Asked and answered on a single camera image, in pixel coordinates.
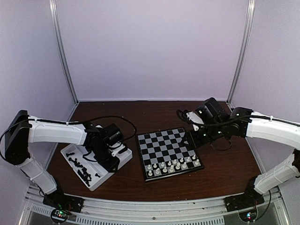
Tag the right controller circuit board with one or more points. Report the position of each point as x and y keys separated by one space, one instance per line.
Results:
x=248 y=216

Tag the white compartment tray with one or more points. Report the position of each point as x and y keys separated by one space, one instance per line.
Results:
x=104 y=173

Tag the right aluminium frame post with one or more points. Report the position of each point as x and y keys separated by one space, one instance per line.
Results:
x=243 y=49

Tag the left aluminium frame post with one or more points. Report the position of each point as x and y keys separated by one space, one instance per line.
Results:
x=63 y=59

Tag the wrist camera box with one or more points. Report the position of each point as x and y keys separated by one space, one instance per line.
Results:
x=211 y=112
x=113 y=135

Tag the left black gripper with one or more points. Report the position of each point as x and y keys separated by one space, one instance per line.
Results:
x=111 y=165

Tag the white king piece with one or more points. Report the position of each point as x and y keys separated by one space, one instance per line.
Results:
x=178 y=166

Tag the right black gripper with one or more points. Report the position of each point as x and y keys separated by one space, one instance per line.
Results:
x=191 y=137

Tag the black chess pieces pile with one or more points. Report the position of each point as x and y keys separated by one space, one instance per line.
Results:
x=84 y=168

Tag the controller circuit board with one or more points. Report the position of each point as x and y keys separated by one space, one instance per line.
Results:
x=248 y=216
x=59 y=216

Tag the front aluminium rail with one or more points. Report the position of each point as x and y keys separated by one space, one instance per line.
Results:
x=209 y=211

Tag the black white chess board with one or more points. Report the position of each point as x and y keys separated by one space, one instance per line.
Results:
x=164 y=146

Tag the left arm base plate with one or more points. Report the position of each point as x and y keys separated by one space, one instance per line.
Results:
x=66 y=203

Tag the left controller circuit board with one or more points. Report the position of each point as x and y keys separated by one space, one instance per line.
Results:
x=59 y=216

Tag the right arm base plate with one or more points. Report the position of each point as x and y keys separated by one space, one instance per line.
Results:
x=242 y=201

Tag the aluminium frame post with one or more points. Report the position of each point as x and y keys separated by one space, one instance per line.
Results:
x=243 y=49
x=63 y=59

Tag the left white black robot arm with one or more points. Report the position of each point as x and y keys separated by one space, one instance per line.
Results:
x=25 y=129

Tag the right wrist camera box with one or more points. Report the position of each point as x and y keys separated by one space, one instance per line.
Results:
x=211 y=112

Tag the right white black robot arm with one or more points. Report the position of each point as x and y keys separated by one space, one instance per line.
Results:
x=276 y=146

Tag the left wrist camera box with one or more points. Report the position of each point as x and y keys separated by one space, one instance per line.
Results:
x=113 y=135

